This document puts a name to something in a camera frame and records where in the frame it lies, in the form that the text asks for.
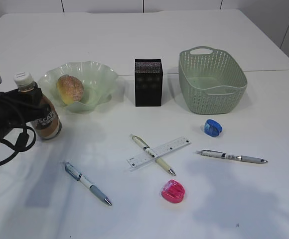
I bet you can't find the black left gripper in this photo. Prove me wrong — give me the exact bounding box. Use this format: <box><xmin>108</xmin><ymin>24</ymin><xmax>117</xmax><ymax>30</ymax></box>
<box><xmin>0</xmin><ymin>81</ymin><xmax>45</xmax><ymax>143</ymax></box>

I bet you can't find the white pen grey grip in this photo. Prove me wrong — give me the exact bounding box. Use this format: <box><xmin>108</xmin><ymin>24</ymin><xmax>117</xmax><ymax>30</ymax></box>
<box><xmin>63</xmin><ymin>162</ymin><xmax>112</xmax><ymax>206</ymax></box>

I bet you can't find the white grey pen right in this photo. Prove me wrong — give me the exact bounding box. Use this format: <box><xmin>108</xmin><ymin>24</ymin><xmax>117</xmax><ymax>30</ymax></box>
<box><xmin>196</xmin><ymin>150</ymin><xmax>268</xmax><ymax>164</ymax></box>

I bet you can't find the blue pencil sharpener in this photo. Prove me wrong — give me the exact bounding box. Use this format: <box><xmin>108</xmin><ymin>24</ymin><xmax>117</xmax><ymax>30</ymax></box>
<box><xmin>203</xmin><ymin>119</ymin><xmax>223</xmax><ymax>137</ymax></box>

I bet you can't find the green plastic woven basket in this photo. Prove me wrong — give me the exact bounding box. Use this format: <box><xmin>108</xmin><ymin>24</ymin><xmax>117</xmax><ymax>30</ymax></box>
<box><xmin>178</xmin><ymin>46</ymin><xmax>248</xmax><ymax>115</ymax></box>

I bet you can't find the cream barrel pen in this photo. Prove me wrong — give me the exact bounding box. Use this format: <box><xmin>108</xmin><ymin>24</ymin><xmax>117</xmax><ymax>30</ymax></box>
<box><xmin>130</xmin><ymin>134</ymin><xmax>176</xmax><ymax>176</ymax></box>

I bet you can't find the black mesh pen holder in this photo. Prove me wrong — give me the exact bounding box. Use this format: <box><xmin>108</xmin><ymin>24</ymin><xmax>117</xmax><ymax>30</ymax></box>
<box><xmin>135</xmin><ymin>59</ymin><xmax>163</xmax><ymax>107</ymax></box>

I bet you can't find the brown Nescafe coffee bottle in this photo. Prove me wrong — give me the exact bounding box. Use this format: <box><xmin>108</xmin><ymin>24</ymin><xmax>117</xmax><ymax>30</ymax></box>
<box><xmin>14</xmin><ymin>72</ymin><xmax>62</xmax><ymax>140</ymax></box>

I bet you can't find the clear plastic ruler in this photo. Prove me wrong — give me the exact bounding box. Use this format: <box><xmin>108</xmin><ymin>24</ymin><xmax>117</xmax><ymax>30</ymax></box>
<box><xmin>127</xmin><ymin>137</ymin><xmax>191</xmax><ymax>169</ymax></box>

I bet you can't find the pink pencil sharpener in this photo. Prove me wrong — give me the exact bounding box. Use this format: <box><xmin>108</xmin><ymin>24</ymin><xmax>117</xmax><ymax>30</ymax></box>
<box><xmin>160</xmin><ymin>179</ymin><xmax>185</xmax><ymax>204</ymax></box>

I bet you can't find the green glass ruffled plate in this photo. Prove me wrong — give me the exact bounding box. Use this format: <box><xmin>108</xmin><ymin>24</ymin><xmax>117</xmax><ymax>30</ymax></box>
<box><xmin>38</xmin><ymin>61</ymin><xmax>118</xmax><ymax>113</ymax></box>

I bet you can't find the golden bread roll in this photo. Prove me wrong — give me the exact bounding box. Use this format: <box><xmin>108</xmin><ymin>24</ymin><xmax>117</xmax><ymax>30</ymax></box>
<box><xmin>56</xmin><ymin>75</ymin><xmax>84</xmax><ymax>105</ymax></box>

